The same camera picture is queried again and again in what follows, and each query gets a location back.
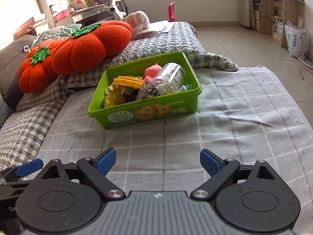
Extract green plastic storage box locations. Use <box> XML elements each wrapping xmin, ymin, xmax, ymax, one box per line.
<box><xmin>87</xmin><ymin>52</ymin><xmax>202</xmax><ymax>129</ymax></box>

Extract yellow orange toy flower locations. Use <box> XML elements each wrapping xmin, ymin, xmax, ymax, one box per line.
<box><xmin>113</xmin><ymin>76</ymin><xmax>145</xmax><ymax>96</ymax></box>

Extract green starfish toy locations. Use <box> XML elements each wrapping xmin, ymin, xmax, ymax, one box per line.
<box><xmin>178</xmin><ymin>85</ymin><xmax>190</xmax><ymax>92</ymax></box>

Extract wooden bookshelf with books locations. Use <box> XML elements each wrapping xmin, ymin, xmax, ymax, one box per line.
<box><xmin>31</xmin><ymin>0</ymin><xmax>108</xmax><ymax>29</ymax></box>

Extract grey curtain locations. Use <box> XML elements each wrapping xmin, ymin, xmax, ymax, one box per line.
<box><xmin>240</xmin><ymin>0</ymin><xmax>256</xmax><ymax>28</ymax></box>

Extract clear cotton swab jar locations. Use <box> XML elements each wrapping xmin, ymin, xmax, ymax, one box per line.
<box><xmin>150</xmin><ymin>63</ymin><xmax>186</xmax><ymax>95</ymax></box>

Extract white paper bag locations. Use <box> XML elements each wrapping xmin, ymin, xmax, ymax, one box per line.
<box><xmin>284</xmin><ymin>21</ymin><xmax>309</xmax><ymax>60</ymax></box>

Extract wooden desk shelf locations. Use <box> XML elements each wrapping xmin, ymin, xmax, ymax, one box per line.
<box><xmin>253</xmin><ymin>0</ymin><xmax>305</xmax><ymax>48</ymax></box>

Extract brown sofa cushion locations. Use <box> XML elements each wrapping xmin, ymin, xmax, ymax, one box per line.
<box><xmin>1</xmin><ymin>34</ymin><xmax>35</xmax><ymax>110</ymax></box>

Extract green patterned pillow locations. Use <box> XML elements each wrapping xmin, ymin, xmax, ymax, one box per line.
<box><xmin>30</xmin><ymin>24</ymin><xmax>82</xmax><ymax>49</ymax></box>

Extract tan rubber hand toy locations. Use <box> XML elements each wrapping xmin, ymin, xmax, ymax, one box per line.
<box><xmin>103</xmin><ymin>83</ymin><xmax>126</xmax><ymax>108</ymax></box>

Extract papers on bed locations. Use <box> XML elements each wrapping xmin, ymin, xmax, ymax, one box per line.
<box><xmin>136</xmin><ymin>20</ymin><xmax>173</xmax><ymax>36</ymax></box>

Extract grey checked quilted blanket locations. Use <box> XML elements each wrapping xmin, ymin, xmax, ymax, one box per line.
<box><xmin>1</xmin><ymin>22</ymin><xmax>238</xmax><ymax>169</ymax></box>

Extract pink pig toy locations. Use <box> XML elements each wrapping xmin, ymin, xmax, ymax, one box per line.
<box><xmin>143</xmin><ymin>64</ymin><xmax>162</xmax><ymax>82</ymax></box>

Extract red plastic stool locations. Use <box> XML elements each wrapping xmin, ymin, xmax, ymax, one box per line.
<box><xmin>168</xmin><ymin>2</ymin><xmax>176</xmax><ymax>22</ymax></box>

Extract white plush rabbit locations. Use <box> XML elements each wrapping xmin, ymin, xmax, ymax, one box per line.
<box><xmin>125</xmin><ymin>11</ymin><xmax>150</xmax><ymax>34</ymax></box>

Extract large orange pumpkin cushion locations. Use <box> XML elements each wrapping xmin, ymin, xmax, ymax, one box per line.
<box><xmin>51</xmin><ymin>20</ymin><xmax>132</xmax><ymax>75</ymax></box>

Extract small orange pumpkin cushion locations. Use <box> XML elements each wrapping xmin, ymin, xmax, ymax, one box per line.
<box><xmin>17</xmin><ymin>39</ymin><xmax>64</xmax><ymax>93</ymax></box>

